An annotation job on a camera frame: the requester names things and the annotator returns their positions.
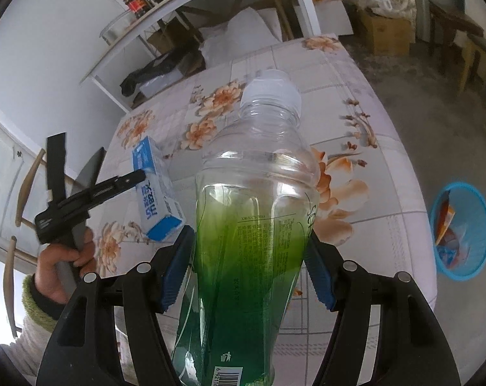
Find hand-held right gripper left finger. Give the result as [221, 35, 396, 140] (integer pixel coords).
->
[45, 225, 195, 386]

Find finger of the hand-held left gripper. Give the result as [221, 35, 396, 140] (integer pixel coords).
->
[82, 169, 147, 212]

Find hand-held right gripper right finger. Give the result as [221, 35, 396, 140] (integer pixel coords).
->
[303, 231, 461, 386]

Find blue and white box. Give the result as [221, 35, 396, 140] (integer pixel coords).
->
[130, 136, 186, 243]

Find green plastic bottle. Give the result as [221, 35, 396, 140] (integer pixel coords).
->
[171, 69, 322, 386]

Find blue plastic waste basket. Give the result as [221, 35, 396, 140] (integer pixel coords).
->
[430, 182, 486, 282]

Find person's left forearm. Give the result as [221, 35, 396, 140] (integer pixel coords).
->
[2, 274, 73, 374]

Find person's left hand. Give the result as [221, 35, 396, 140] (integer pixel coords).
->
[34, 227, 97, 304]

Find wooden chair black seat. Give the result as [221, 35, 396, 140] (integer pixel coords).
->
[4, 147, 51, 338]

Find white door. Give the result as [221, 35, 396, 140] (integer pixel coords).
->
[0, 96, 47, 266]

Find black bag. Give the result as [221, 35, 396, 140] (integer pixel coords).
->
[120, 50, 199, 97]

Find floral tablecloth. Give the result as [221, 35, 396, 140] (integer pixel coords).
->
[94, 34, 438, 386]

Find small cardboard box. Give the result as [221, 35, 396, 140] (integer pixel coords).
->
[147, 20, 187, 55]

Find red sauce jar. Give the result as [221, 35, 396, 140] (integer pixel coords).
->
[123, 0, 153, 14]

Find white foam sheets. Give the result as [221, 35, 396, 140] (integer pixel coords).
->
[197, 6, 284, 71]

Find brown cardboard box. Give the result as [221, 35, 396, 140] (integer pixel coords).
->
[355, 6, 416, 57]

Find long white side table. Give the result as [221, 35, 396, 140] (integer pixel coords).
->
[80, 0, 322, 113]

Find wooden chair dark seat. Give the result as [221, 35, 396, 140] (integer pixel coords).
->
[458, 32, 486, 93]

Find dark wooden stool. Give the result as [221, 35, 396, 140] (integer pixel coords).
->
[428, 0, 485, 75]

